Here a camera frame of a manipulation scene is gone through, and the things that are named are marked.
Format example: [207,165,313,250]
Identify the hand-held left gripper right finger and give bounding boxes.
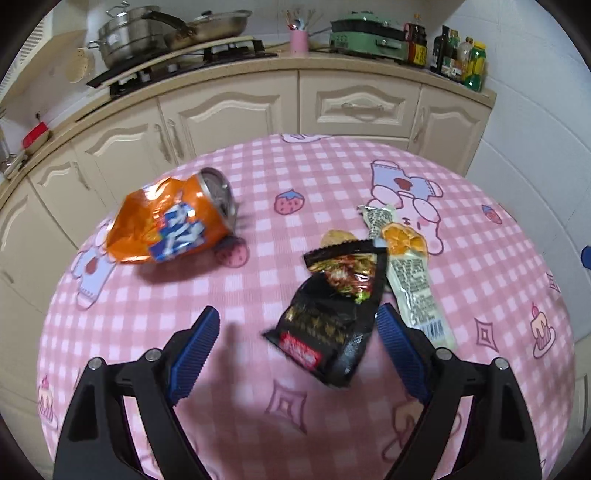
[375,303,542,480]

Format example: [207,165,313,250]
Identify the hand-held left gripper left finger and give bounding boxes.
[53,305,221,480]

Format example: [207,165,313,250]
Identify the long white snack wrapper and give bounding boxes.
[358,204,457,350]

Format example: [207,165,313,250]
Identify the black snack packet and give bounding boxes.
[262,239,389,387]

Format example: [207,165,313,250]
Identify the crushed orange soda can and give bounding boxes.
[105,167,237,265]

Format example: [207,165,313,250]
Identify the tan crumpled wrapper scrap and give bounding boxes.
[321,229,358,247]

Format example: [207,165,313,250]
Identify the pink checked cartoon tablecloth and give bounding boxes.
[36,134,577,480]

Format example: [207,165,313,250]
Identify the green bottle yellow label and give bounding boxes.
[464,41,487,92]

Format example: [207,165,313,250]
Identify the clear yellow cap bottle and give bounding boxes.
[455,37,474,84]

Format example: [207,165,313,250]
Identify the dark green glass bottle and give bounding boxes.
[442,30,460,79]

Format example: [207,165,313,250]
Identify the dark glass oil bottle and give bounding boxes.
[431,25,451,75]

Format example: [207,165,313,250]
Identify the cream cabinet drawer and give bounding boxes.
[299,74,422,139]

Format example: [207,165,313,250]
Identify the stacked white bowls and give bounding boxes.
[2,152,28,178]

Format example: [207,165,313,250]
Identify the dark soy sauce bottle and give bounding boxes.
[405,14,428,69]

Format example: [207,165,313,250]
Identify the black glass gas hob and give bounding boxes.
[85,39,279,97]

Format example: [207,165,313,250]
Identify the green electric grill pot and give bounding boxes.
[329,16,409,61]

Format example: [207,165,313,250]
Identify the yellow plastic colander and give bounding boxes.
[66,46,88,84]

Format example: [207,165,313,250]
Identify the stainless steel steamer pot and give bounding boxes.
[88,2,167,70]

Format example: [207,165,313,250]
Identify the pink utensil cup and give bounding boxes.
[290,25,309,55]

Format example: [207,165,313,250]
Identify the steel wok with lid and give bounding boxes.
[141,7,252,49]

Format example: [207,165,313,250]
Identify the bundle of chopsticks and spoons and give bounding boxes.
[283,7,324,31]

